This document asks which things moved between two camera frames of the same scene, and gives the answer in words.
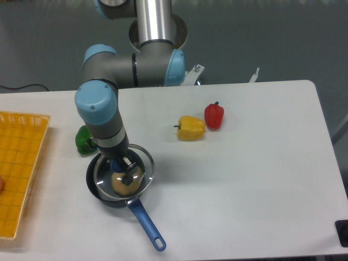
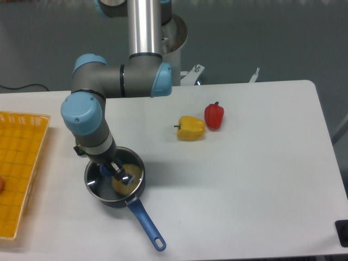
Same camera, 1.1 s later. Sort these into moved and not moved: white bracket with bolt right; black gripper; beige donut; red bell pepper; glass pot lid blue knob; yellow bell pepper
Moved: glass pot lid blue knob; black gripper
Not moved: yellow bell pepper; beige donut; white bracket with bolt right; red bell pepper
